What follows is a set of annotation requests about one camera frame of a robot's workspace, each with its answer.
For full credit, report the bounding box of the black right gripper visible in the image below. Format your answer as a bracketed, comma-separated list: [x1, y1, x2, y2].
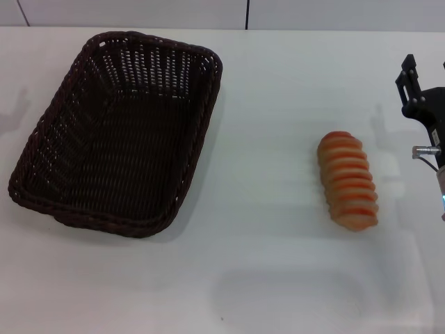
[394, 54, 445, 148]

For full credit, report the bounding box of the silver cable connector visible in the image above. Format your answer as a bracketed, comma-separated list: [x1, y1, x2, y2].
[412, 145, 442, 160]

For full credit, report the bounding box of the dark brown woven basket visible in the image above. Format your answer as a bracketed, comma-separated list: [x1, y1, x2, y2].
[7, 30, 223, 239]

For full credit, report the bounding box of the thin black cable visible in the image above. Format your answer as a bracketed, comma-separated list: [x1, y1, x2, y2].
[416, 156, 439, 172]

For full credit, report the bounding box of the ridged orange bread loaf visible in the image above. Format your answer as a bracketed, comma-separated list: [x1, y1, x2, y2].
[316, 130, 380, 233]

